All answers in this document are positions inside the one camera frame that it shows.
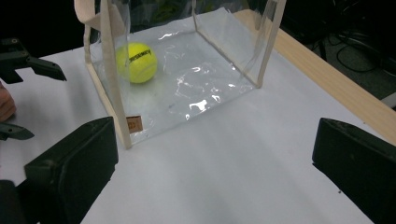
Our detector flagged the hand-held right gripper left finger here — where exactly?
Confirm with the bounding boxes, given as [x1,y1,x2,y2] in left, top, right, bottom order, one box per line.
[18,117,120,224]

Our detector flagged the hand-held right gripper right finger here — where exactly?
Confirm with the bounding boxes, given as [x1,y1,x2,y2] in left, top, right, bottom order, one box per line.
[312,118,396,224]

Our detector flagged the yellow tennis ball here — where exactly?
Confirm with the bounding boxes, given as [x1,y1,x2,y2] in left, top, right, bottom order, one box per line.
[115,42,158,84]

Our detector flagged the clear plastic bag beige trim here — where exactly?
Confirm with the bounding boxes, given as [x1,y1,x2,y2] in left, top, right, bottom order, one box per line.
[74,0,288,150]

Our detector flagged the black cables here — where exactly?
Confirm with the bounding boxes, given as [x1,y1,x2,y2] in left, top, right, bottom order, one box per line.
[320,26,396,77]

